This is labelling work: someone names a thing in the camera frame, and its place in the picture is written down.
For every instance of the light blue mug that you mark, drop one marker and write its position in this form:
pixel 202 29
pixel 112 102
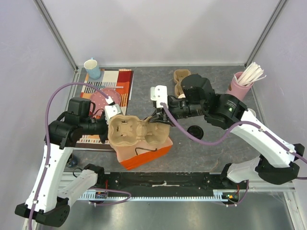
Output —
pixel 92 68

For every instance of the colourful patchwork placemat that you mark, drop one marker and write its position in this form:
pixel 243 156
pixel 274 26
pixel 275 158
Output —
pixel 119 80

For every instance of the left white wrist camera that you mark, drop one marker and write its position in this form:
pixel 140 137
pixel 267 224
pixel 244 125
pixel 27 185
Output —
pixel 112 110

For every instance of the dark blue mug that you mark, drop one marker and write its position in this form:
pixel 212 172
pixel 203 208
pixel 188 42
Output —
pixel 72 161

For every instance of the slotted cable duct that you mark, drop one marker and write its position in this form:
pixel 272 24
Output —
pixel 92 195

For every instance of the pink straw holder cup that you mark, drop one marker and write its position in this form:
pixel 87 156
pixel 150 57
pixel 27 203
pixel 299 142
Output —
pixel 236 89

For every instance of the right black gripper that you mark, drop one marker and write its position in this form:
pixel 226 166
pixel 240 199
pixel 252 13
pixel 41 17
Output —
pixel 166 113

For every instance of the white paper straws bundle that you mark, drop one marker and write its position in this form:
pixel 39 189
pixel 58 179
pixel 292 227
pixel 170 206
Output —
pixel 251 74

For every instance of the brown cardboard cup carrier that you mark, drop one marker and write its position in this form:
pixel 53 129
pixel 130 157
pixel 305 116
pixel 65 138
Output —
pixel 128 130

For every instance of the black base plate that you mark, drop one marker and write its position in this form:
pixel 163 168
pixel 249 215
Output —
pixel 167 184

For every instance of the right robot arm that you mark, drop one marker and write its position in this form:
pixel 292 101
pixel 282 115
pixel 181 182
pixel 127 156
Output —
pixel 276 162

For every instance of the stack of black lids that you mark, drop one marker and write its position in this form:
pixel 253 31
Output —
pixel 196 131

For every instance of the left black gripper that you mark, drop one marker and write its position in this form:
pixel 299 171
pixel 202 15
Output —
pixel 103 137

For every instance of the orange paper bag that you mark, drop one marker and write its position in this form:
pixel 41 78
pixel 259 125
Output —
pixel 131 157

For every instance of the lower brown cup carrier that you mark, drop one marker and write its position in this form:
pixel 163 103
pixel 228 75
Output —
pixel 178 76

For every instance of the pink polka dot plate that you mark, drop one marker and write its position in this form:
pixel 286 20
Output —
pixel 100 101

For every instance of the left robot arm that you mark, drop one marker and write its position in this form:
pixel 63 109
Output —
pixel 48 204

